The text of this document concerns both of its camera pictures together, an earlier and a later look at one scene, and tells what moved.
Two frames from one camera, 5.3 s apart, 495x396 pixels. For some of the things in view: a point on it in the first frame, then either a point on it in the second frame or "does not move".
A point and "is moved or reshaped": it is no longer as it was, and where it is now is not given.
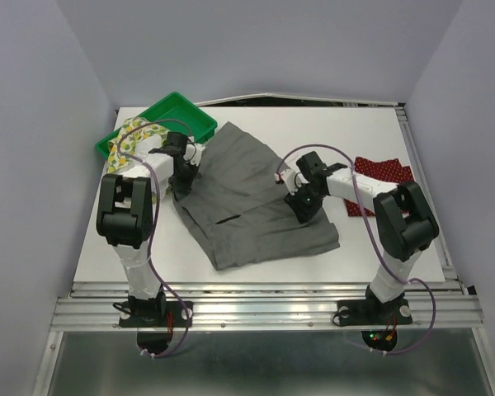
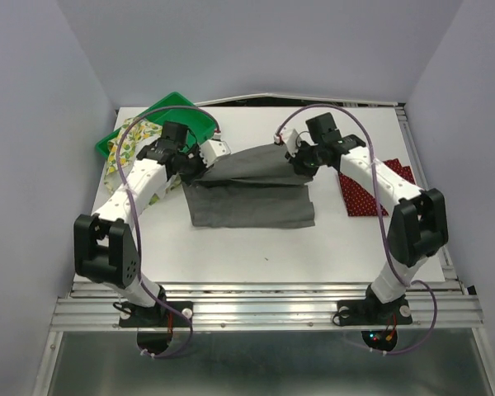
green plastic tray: (175, 114) does not move
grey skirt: (238, 204) is moved or reshaped
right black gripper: (303, 213) -> (297, 162)
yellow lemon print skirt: (121, 145) does not move
